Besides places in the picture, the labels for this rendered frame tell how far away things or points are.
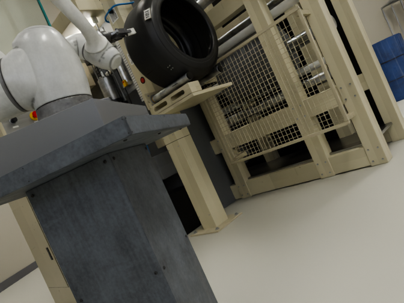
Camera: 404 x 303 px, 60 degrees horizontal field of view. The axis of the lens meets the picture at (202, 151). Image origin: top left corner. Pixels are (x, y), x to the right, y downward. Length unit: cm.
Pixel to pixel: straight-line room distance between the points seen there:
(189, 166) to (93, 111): 147
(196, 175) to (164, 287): 142
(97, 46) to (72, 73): 61
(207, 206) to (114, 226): 142
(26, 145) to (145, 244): 36
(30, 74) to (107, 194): 37
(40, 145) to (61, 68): 22
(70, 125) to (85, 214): 22
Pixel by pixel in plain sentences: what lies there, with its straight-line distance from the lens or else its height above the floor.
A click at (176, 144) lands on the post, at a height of 59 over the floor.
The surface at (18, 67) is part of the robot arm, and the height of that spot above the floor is 90.
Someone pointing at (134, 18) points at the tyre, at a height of 130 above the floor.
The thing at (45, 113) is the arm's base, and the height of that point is 77.
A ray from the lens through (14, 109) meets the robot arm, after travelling 106.
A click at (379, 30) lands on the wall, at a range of 928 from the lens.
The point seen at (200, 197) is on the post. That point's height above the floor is 22.
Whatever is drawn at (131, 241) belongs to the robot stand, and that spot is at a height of 40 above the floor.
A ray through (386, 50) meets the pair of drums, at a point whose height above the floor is 64.
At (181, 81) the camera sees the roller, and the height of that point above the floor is 89.
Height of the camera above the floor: 54
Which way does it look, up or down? 1 degrees down
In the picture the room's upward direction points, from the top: 24 degrees counter-clockwise
